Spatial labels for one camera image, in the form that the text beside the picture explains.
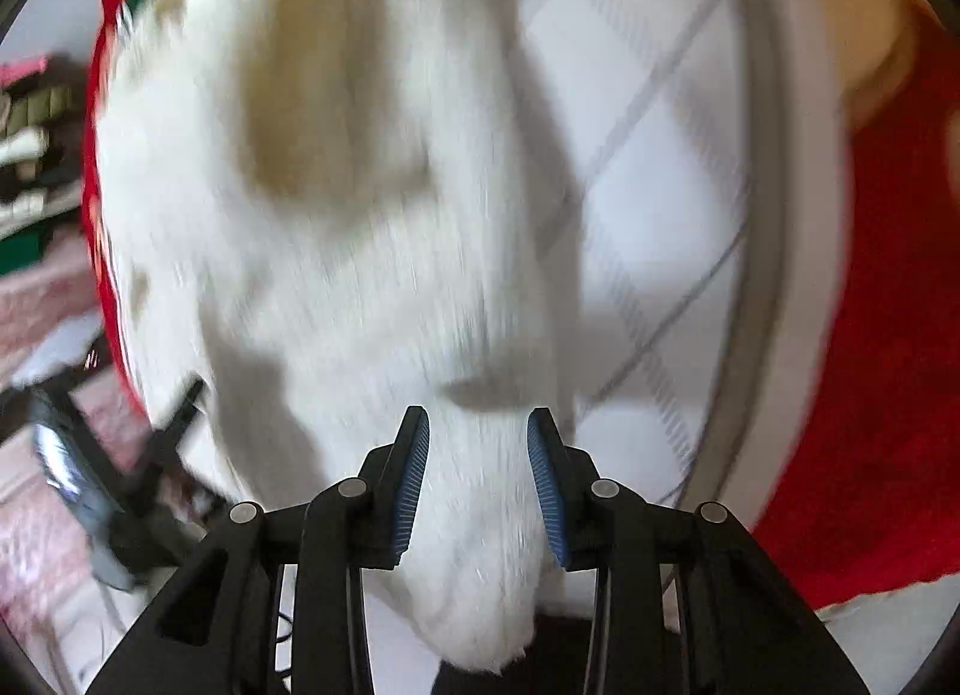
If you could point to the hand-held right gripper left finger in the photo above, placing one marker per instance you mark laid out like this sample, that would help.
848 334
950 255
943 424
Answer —
411 489

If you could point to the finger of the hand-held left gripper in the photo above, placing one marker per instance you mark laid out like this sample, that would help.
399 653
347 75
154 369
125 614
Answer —
178 421

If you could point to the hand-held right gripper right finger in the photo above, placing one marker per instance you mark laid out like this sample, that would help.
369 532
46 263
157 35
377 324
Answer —
544 496

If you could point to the white fleece garment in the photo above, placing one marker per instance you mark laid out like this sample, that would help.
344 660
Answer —
337 215

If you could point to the pile of mixed clothes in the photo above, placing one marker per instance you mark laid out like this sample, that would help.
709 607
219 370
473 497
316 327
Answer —
34 140

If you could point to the pink patterned blanket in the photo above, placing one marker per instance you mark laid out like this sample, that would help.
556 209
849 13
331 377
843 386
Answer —
41 537

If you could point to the plain red cloth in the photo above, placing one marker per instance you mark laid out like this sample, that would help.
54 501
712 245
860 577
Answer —
870 380

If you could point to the white plaid bed sheet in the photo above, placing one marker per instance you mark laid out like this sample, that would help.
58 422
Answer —
645 163

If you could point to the grey white bed edge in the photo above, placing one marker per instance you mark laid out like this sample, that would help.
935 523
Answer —
787 215

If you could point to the pale beige cloth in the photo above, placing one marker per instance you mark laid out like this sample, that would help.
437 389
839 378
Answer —
862 20

